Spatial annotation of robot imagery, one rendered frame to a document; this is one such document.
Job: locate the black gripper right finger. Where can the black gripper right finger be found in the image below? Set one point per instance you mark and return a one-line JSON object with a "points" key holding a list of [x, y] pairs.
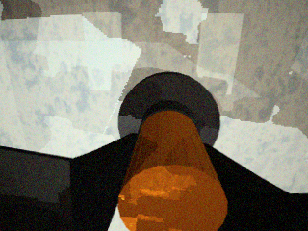
{"points": [[255, 204]]}

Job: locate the orange knob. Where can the orange knob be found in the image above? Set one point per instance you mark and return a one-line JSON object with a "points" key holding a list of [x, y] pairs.
{"points": [[170, 184]]}

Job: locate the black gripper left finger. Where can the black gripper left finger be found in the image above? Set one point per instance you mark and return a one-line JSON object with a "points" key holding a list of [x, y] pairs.
{"points": [[83, 190]]}

